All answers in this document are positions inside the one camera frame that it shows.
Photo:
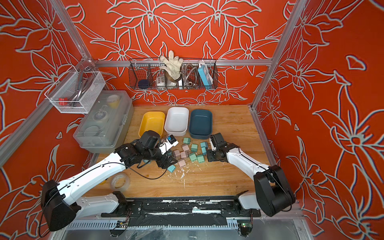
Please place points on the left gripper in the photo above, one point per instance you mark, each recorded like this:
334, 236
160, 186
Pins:
166, 162

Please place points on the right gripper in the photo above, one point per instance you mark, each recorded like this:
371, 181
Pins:
209, 156

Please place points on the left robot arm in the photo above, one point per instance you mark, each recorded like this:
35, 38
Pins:
61, 202

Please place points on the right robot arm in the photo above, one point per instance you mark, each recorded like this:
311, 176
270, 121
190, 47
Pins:
273, 192

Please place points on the yellow storage box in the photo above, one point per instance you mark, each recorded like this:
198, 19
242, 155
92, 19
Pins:
152, 121

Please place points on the dark teal storage box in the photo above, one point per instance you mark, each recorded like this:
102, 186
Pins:
201, 124

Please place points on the white storage box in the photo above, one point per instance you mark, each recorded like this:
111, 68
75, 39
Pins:
177, 121

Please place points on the light blue box in basket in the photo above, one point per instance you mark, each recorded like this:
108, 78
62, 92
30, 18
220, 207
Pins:
205, 76

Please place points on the green plug centre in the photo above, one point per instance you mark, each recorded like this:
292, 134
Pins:
194, 148

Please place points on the green plug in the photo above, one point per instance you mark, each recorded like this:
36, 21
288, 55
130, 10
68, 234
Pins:
194, 148
186, 140
193, 157

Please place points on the green plug lower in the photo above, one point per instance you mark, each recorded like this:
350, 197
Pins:
193, 157

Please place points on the blue plug bottom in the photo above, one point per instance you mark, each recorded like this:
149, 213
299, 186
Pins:
171, 168

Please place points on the green plug top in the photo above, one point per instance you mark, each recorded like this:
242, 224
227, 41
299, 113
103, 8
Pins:
186, 140

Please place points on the pink plug bottom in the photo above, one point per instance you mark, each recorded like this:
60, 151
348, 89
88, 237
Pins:
182, 163

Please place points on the clear tape roll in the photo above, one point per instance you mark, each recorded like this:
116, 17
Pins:
120, 182

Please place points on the clear plastic lidded container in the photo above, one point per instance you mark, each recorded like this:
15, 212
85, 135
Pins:
105, 127

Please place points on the white socket cube in basket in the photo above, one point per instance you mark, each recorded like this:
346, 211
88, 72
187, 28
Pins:
161, 82

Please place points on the cream rubber glove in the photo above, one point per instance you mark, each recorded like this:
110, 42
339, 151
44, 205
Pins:
172, 65

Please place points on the red object in basket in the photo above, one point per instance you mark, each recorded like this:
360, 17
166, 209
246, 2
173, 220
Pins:
63, 101

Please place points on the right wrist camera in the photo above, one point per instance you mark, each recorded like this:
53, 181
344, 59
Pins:
213, 146

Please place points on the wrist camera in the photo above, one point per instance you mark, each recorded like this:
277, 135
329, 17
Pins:
213, 146
169, 142

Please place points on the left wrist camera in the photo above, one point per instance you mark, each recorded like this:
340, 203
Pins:
169, 142

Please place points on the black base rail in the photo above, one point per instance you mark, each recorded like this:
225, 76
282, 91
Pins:
222, 206

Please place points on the black wire wall basket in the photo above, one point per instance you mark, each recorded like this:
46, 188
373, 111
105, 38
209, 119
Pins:
143, 73

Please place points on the white wire basket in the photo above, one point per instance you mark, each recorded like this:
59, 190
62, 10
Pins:
82, 89

